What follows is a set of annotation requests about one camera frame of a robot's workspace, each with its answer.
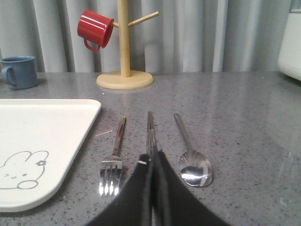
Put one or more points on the wooden mug tree stand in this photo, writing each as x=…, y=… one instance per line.
x=126, y=78

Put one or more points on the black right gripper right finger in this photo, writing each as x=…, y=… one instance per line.
x=173, y=203

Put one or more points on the silver metal spoon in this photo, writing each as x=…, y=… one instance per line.
x=195, y=168

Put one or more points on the silver metal fork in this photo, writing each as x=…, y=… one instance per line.
x=111, y=166

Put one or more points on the blue enamel mug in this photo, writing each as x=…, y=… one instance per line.
x=19, y=72

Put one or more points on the cream rabbit print tray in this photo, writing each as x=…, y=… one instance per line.
x=39, y=140

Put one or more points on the white appliance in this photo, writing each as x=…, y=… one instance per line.
x=289, y=59

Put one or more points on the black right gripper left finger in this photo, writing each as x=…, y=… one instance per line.
x=132, y=206

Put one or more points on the red enamel mug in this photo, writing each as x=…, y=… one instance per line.
x=95, y=29

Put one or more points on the grey curtain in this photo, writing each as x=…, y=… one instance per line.
x=186, y=36

